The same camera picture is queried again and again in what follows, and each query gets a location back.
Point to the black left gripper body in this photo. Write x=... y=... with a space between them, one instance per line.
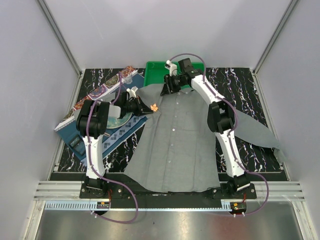
x=133 y=106

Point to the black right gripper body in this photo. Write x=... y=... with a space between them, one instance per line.
x=174 y=82

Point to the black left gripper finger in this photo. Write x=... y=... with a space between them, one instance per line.
x=141 y=105
x=144 y=112

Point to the gold leaf brooch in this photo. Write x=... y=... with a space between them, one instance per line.
x=154 y=107

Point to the grey button shirt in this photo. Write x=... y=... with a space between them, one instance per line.
x=176 y=151

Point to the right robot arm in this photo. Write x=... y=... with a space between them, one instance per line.
x=221 y=116

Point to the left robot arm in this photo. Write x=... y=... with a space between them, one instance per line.
x=91 y=123

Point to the teal patterned plate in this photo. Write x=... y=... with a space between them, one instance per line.
x=113 y=123

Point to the colourful patterned table runner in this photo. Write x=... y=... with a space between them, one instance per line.
x=98 y=82

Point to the clear small glass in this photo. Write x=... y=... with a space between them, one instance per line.
x=128 y=79

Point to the blue patterned placemat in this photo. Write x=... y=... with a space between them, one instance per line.
x=117 y=129

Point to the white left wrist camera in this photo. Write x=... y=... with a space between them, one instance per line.
x=132 y=92

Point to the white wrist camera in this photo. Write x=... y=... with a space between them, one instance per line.
x=132 y=92
x=171 y=67

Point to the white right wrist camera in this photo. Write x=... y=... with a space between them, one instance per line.
x=171 y=67

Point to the left frame post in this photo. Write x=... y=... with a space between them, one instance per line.
x=58 y=35

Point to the frame post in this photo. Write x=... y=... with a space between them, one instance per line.
x=58 y=35
x=276 y=34

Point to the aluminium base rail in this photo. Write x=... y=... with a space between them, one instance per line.
x=57 y=194

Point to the right frame post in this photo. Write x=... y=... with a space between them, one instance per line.
x=276 y=34

